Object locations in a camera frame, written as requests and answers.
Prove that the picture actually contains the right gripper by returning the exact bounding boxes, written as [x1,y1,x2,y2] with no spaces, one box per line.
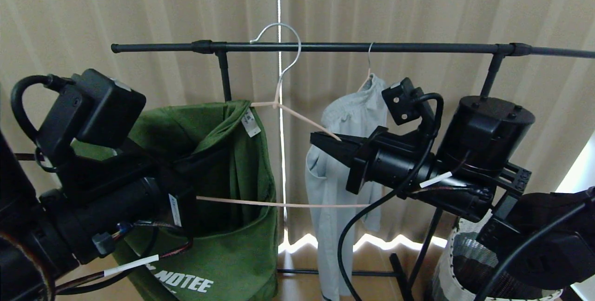
[346,127,441,195]

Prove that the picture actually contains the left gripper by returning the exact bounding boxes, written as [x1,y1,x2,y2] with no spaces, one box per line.
[42,177,196,265]

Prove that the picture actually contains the pale grey shorts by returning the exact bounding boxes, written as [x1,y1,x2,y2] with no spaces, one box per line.
[304,74,389,301]

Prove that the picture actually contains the pink clothes hanger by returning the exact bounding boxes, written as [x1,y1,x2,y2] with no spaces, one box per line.
[357,43,375,92]
[195,23,373,208]

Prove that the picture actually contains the green long-sleeved shirt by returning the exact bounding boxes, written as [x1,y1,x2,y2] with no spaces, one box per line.
[70,100,279,301]

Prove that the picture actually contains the black clothes rack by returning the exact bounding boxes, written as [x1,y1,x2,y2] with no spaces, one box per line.
[111,40,595,301]

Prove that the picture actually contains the white laundry basket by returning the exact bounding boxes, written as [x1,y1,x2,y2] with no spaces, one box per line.
[430,213,565,301]

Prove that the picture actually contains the beige curtain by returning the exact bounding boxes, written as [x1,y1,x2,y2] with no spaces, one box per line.
[0,0,595,251]

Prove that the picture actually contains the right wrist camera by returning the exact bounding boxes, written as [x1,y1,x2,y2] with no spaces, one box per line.
[381,77,436,127]

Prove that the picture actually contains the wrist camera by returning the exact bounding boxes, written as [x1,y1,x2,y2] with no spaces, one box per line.
[381,77,436,127]
[35,68,147,169]

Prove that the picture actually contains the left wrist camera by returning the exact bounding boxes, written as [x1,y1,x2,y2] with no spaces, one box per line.
[35,68,147,169]

